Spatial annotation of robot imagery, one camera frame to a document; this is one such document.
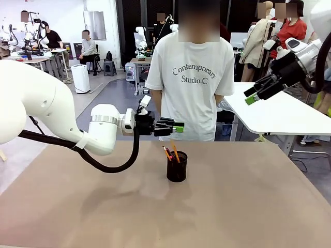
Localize wooden background desk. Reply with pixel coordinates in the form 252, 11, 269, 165
0, 55, 52, 78

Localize background robot work table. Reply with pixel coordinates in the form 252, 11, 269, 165
129, 57, 153, 96

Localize person in white T-shirt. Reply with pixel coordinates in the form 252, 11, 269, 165
144, 0, 235, 142

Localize person in black T-shirt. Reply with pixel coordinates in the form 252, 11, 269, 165
38, 21, 64, 50

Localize stacked grey stools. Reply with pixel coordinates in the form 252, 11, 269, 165
103, 59, 118, 76

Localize person in red shirt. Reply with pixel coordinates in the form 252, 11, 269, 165
274, 0, 308, 52

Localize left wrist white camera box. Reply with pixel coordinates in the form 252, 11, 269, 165
137, 95, 153, 116

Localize white table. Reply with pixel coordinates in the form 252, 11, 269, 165
223, 82, 331, 157

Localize yellow pencil pink eraser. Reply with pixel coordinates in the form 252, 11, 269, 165
170, 140, 180, 163

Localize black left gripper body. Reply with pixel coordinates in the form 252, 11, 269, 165
133, 111, 157, 137

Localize seated person in grey top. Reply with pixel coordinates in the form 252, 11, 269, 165
79, 29, 101, 75

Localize mannequin in beige coat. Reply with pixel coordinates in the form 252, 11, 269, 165
239, 1, 275, 82

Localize standing person in white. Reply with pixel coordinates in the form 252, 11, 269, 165
20, 10, 36, 39

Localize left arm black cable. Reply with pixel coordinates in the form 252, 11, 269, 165
18, 128, 141, 174

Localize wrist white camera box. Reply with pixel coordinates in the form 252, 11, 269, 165
137, 95, 153, 116
263, 38, 277, 52

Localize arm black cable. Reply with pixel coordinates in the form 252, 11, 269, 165
299, 32, 331, 94
18, 128, 141, 174

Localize shiny wall panel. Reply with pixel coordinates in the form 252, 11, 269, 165
83, 10, 107, 41

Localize white air purifier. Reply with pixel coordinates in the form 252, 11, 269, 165
70, 64, 92, 94

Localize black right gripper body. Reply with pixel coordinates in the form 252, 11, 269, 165
269, 50, 302, 87

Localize black mesh pen holder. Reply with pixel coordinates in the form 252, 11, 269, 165
166, 150, 188, 183

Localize computer tower coloured lights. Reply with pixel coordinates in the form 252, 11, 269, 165
125, 63, 137, 82

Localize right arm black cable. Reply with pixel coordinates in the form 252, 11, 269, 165
299, 32, 331, 94

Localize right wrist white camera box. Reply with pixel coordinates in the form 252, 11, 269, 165
263, 38, 277, 52

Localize person in black clothes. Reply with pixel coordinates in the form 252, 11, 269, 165
152, 12, 173, 51

